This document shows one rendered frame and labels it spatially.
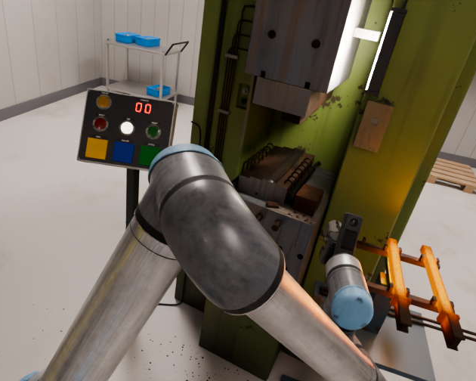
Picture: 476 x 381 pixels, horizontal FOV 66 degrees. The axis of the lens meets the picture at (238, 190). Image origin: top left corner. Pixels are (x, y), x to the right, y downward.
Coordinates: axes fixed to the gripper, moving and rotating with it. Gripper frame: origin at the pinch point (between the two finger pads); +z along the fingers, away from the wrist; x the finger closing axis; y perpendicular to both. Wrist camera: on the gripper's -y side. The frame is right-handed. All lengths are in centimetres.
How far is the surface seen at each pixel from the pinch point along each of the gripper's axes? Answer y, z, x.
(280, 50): -39, 30, -31
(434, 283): 6.7, -6.5, 33.0
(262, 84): -27, 31, -34
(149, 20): 9, 443, -210
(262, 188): 10.9, 30.2, -21.7
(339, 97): -25, 71, 1
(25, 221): 121, 102, -162
